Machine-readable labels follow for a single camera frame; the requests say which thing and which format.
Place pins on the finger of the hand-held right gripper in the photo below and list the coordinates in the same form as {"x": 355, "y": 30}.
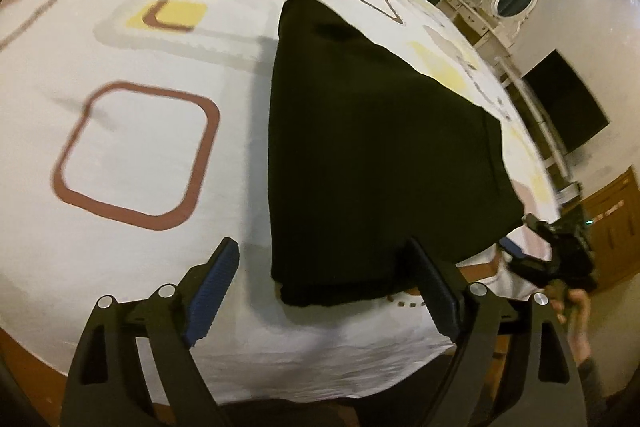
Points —
{"x": 539, "y": 226}
{"x": 512, "y": 248}

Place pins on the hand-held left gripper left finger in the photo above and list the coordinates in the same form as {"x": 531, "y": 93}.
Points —
{"x": 212, "y": 287}

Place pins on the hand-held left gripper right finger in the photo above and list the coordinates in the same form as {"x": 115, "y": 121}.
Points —
{"x": 440, "y": 292}

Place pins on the black pants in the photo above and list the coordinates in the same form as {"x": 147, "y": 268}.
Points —
{"x": 375, "y": 157}

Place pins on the person's right forearm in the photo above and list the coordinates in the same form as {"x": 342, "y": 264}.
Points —
{"x": 600, "y": 392}

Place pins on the person's right hand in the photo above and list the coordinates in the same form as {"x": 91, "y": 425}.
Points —
{"x": 575, "y": 322}

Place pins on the wooden cabinet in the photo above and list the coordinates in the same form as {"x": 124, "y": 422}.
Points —
{"x": 615, "y": 227}

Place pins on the white railing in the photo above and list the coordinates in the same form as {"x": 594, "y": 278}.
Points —
{"x": 542, "y": 132}

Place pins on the printed white bed sheet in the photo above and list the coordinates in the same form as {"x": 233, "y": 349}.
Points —
{"x": 150, "y": 147}

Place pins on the black wall television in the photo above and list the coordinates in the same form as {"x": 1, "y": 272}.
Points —
{"x": 565, "y": 102}

